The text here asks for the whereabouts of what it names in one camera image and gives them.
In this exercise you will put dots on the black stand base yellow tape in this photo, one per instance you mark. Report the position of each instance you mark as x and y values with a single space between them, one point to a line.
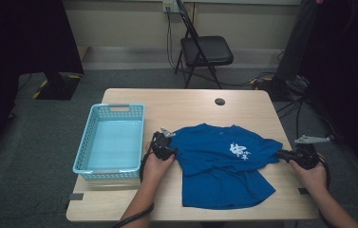
56 90

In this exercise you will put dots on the person's right hand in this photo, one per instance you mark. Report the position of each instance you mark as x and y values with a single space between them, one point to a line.
313 179

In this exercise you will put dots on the black folding chair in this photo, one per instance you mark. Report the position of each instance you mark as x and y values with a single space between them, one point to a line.
206 50

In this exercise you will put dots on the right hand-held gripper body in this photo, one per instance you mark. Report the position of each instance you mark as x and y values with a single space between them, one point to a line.
308 156

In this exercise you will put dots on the white wall outlet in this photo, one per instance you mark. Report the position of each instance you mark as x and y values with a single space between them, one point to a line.
168 5

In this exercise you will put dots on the dark round table grommet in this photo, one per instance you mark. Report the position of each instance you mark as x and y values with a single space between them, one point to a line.
220 101

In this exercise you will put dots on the light blue plastic basket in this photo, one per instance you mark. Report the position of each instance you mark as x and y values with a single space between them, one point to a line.
113 142

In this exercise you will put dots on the person's left hand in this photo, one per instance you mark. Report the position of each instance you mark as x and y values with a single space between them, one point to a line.
155 171

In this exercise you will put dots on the black curtain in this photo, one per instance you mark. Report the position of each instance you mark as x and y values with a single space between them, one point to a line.
347 63
15 47

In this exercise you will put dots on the dark leaning panel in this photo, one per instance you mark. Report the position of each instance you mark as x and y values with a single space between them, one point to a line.
293 47

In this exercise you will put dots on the blue T-shirt with white print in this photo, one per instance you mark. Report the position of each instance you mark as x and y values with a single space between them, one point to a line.
224 177

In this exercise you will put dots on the dark tape piece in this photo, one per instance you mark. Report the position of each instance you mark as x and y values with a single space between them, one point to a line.
302 191

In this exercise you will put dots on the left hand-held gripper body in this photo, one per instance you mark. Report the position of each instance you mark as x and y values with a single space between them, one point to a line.
161 145

